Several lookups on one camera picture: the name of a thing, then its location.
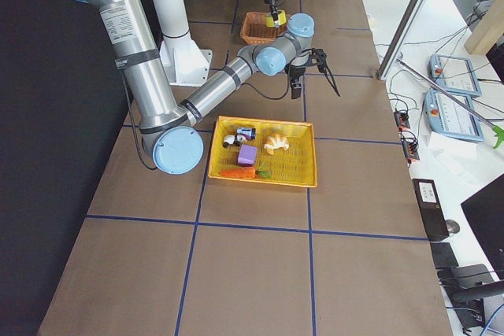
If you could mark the yellow tape roll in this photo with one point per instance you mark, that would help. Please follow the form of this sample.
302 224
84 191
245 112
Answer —
268 19

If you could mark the brown wicker basket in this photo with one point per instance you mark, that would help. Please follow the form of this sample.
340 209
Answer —
258 27

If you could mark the yellow plastic basket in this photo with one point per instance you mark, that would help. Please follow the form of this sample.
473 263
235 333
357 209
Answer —
293 167

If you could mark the toy croissant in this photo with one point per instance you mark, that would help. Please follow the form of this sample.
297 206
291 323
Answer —
274 142

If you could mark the small black jar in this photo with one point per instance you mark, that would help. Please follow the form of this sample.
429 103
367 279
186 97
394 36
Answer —
249 133

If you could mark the purple cube block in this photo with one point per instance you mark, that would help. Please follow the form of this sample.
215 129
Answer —
247 155

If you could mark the toy panda figure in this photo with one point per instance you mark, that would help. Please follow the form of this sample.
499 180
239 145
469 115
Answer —
234 140

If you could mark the toy carrot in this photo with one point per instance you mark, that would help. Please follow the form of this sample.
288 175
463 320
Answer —
245 173

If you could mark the near teach pendant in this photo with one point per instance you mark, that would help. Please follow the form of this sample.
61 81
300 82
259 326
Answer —
448 118

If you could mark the teach pendant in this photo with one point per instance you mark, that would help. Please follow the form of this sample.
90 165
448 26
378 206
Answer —
455 74
448 118

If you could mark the far teach pendant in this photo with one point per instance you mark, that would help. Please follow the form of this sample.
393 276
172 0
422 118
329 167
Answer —
455 74

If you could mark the black power supply box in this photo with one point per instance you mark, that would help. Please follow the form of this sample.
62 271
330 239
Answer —
430 209

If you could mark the black monitor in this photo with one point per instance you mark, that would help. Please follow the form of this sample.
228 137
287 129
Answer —
485 215

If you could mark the aluminium frame post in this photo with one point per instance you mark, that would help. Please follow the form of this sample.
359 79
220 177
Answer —
399 38

